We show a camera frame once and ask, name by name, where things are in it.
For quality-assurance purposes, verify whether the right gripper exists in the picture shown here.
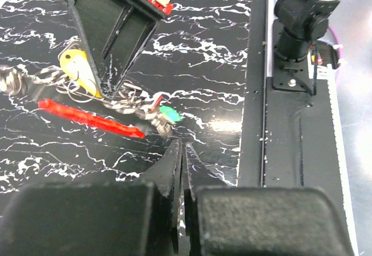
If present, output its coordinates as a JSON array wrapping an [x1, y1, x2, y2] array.
[[64, 0, 173, 98]]

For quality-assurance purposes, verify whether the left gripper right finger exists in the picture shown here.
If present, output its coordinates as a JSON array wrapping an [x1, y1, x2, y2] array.
[[183, 143, 354, 255]]

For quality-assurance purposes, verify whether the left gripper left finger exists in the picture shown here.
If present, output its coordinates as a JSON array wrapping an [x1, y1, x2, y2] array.
[[1, 139, 183, 255]]

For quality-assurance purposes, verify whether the yellow key tag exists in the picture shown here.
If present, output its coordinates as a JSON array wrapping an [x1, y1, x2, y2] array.
[[59, 49, 102, 98]]

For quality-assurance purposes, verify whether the metal key holder red handle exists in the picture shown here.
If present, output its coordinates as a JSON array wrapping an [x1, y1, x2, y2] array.
[[1, 65, 175, 138]]

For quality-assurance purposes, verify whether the green key tag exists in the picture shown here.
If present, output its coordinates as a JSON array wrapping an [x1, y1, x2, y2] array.
[[159, 106, 183, 123]]

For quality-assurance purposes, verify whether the red key tag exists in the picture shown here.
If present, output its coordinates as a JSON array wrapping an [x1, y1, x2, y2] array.
[[150, 95, 162, 111]]

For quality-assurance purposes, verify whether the black base bar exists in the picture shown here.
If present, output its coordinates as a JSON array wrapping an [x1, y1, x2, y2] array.
[[237, 0, 349, 256]]

